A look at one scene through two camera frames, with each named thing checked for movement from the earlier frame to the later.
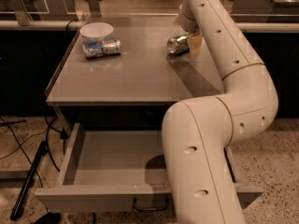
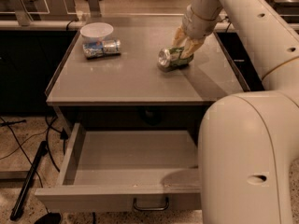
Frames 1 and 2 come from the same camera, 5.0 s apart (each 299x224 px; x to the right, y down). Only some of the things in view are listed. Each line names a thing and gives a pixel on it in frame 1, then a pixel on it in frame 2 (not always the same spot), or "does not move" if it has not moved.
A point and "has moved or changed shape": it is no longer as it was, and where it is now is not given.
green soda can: x=178 y=45 has moved or changed shape
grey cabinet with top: x=137 y=85 does not move
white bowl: x=96 y=31 does not move
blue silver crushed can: x=101 y=49 does not move
